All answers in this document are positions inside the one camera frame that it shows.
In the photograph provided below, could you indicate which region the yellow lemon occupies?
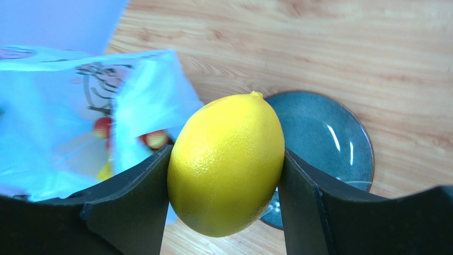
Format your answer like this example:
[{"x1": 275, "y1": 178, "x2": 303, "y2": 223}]
[{"x1": 167, "y1": 91, "x2": 285, "y2": 237}]

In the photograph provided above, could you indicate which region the black fruit plate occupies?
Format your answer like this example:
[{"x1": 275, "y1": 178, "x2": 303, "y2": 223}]
[{"x1": 260, "y1": 90, "x2": 375, "y2": 231}]

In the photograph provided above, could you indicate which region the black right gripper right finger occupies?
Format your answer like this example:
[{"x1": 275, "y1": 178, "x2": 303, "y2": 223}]
[{"x1": 279, "y1": 150, "x2": 452, "y2": 254}]

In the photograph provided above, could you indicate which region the red strawberry bunch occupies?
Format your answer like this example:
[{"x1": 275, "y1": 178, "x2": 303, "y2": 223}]
[{"x1": 93, "y1": 117, "x2": 171, "y2": 152}]

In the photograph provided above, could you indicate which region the light blue printed plastic bag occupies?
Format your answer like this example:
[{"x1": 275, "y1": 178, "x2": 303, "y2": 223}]
[{"x1": 1, "y1": 46, "x2": 203, "y2": 202}]

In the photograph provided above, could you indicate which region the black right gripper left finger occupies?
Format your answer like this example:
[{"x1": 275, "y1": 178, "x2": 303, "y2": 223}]
[{"x1": 1, "y1": 146, "x2": 172, "y2": 254}]

